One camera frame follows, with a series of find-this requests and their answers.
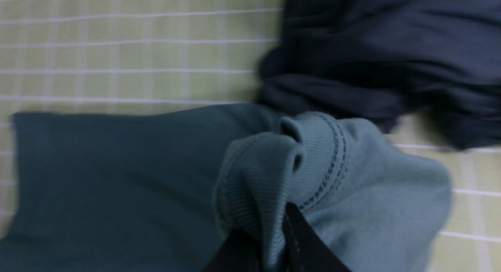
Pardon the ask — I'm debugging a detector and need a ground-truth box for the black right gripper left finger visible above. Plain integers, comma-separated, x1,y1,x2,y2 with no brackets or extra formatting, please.
204,230,262,272

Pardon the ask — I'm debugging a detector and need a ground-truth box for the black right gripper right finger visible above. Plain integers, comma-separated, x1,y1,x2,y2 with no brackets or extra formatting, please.
281,203,349,272

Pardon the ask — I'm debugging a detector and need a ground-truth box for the green checkered tablecloth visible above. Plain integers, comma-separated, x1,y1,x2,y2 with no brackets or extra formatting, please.
0,0,501,272

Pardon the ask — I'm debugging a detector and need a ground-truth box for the green long-sleeve top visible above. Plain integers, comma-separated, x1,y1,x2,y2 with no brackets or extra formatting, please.
1,104,452,272

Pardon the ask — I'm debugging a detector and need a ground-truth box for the dark grey crumpled garment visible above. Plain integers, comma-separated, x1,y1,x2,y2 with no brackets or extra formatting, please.
256,0,501,150

